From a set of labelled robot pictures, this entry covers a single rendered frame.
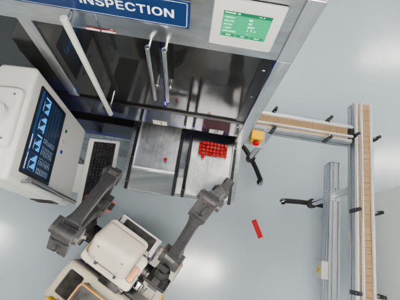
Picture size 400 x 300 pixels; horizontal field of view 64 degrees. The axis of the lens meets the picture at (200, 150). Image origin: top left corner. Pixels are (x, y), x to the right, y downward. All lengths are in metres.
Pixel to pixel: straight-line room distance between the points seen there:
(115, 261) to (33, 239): 1.65
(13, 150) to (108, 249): 0.55
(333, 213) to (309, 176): 0.68
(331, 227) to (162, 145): 1.32
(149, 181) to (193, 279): 1.12
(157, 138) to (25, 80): 0.84
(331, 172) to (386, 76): 1.64
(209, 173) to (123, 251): 0.80
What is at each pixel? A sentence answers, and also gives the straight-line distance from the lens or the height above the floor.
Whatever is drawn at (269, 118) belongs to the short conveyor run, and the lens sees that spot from 2.12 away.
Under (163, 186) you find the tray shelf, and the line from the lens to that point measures 1.95.
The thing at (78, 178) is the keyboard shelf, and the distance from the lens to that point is 2.14.
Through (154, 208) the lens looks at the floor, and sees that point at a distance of 2.82.
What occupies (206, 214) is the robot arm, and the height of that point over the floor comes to 1.55.
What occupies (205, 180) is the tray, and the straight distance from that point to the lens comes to 1.96.
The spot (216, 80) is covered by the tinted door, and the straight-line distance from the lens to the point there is 1.41.
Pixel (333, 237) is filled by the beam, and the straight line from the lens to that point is 2.49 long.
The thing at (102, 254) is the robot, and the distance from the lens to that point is 1.47.
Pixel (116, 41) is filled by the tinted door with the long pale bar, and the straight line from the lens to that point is 1.32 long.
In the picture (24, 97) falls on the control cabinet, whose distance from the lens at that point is 1.52.
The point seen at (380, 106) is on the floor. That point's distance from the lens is 3.71.
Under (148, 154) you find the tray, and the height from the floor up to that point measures 0.88.
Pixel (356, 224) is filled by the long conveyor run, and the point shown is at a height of 0.93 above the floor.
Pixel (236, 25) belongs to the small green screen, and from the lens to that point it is 1.08.
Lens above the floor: 2.79
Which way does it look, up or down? 72 degrees down
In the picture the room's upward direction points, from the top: 12 degrees clockwise
